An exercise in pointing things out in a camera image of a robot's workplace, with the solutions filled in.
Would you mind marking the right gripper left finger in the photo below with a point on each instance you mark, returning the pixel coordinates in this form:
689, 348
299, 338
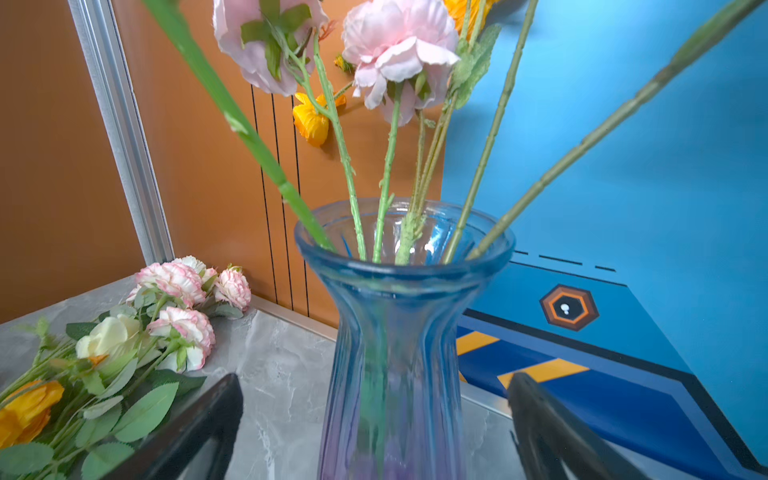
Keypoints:
197, 444

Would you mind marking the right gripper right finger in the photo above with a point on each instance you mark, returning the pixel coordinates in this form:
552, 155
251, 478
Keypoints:
553, 443

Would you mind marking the blue purple glass vase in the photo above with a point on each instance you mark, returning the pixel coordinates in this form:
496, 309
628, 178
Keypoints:
394, 405

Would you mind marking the orange gerbera flower stem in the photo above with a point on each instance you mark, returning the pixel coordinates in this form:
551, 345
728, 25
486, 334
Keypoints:
703, 39

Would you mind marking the pink peony flower stem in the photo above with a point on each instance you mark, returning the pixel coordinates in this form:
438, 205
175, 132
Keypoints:
276, 46

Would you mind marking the white rose flower stem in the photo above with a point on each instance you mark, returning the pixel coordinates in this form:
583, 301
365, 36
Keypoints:
506, 93

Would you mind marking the yellow rose flower stem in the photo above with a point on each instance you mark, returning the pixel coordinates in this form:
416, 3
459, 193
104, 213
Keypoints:
171, 21

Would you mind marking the yellow poppy flower stem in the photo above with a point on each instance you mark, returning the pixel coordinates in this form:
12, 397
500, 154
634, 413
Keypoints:
432, 120

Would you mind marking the mixed flower bunch on table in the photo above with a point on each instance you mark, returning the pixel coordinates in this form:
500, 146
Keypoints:
94, 393

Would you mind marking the left aluminium corner post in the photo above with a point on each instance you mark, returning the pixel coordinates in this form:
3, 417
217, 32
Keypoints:
97, 29

